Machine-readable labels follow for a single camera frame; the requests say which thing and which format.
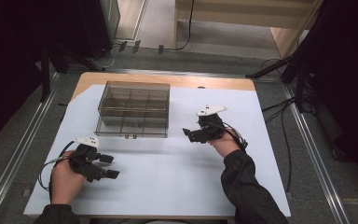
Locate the black floor cable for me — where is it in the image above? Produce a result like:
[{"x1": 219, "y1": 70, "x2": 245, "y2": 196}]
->
[{"x1": 260, "y1": 96, "x2": 296, "y2": 194}]

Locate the person's left hand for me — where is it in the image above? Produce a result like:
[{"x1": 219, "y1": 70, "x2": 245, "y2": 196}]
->
[{"x1": 49, "y1": 149, "x2": 87, "y2": 206}]

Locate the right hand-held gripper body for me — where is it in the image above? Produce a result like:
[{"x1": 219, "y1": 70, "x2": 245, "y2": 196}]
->
[{"x1": 191, "y1": 104, "x2": 229, "y2": 144}]

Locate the person's right hand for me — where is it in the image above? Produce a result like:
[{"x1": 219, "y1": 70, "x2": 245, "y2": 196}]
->
[{"x1": 207, "y1": 130, "x2": 242, "y2": 159}]

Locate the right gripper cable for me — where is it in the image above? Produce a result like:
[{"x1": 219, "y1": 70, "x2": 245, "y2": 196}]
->
[{"x1": 213, "y1": 120, "x2": 250, "y2": 154}]

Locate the wooden table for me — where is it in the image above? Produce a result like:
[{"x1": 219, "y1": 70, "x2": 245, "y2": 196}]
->
[{"x1": 70, "y1": 71, "x2": 256, "y2": 102}]

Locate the white floor cable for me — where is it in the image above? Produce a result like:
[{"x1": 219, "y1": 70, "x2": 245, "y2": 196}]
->
[{"x1": 89, "y1": 43, "x2": 120, "y2": 71}]

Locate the clear plastic compartment box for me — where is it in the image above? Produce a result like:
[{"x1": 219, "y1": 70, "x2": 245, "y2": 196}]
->
[{"x1": 94, "y1": 80, "x2": 172, "y2": 140}]

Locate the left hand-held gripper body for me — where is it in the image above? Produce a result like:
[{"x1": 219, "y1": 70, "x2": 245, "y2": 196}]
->
[{"x1": 67, "y1": 135, "x2": 107, "y2": 184}]

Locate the dark curtain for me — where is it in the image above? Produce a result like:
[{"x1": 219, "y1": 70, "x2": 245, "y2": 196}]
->
[
  {"x1": 0, "y1": 0, "x2": 113, "y2": 149},
  {"x1": 297, "y1": 0, "x2": 358, "y2": 190}
]

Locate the metal floor rail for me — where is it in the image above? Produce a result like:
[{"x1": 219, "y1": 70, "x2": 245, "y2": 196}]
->
[
  {"x1": 0, "y1": 72, "x2": 62, "y2": 224},
  {"x1": 282, "y1": 83, "x2": 352, "y2": 224}
]

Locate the white table mat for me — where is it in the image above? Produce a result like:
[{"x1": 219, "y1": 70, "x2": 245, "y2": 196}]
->
[{"x1": 22, "y1": 83, "x2": 292, "y2": 218}]

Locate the black metal stand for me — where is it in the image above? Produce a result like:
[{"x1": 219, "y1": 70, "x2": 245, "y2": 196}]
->
[{"x1": 245, "y1": 40, "x2": 316, "y2": 114}]

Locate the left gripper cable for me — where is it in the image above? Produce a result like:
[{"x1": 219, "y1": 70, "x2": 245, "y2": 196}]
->
[{"x1": 37, "y1": 140, "x2": 76, "y2": 192}]

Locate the black hanging cable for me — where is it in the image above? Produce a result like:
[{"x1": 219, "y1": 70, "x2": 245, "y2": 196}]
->
[{"x1": 163, "y1": 0, "x2": 196, "y2": 52}]

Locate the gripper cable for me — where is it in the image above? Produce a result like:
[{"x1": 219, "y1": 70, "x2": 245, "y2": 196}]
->
[
  {"x1": 37, "y1": 140, "x2": 76, "y2": 192},
  {"x1": 213, "y1": 120, "x2": 250, "y2": 154}
]

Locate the light wooden desk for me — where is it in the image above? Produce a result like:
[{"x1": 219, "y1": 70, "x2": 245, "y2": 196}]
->
[{"x1": 172, "y1": 0, "x2": 324, "y2": 60}]

